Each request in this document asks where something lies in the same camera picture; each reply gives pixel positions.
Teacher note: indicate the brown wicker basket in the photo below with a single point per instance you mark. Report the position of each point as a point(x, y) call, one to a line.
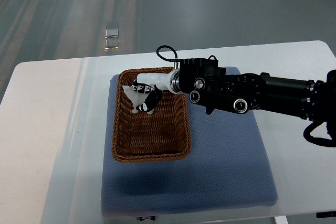
point(162, 136)

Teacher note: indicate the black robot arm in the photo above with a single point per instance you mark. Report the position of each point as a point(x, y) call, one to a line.
point(210, 86)

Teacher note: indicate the blue fabric mat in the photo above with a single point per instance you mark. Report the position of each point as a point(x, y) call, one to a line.
point(227, 168)

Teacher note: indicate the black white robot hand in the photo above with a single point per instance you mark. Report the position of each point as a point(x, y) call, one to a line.
point(156, 83)

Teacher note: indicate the metal floor socket plate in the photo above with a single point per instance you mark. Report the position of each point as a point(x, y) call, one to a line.
point(112, 39)

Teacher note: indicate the black table control panel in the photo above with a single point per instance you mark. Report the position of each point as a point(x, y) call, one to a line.
point(328, 214)

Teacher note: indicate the white toy bear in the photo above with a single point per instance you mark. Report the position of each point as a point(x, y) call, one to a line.
point(141, 102)

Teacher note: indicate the black table label plate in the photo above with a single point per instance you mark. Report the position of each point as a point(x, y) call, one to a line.
point(147, 218)

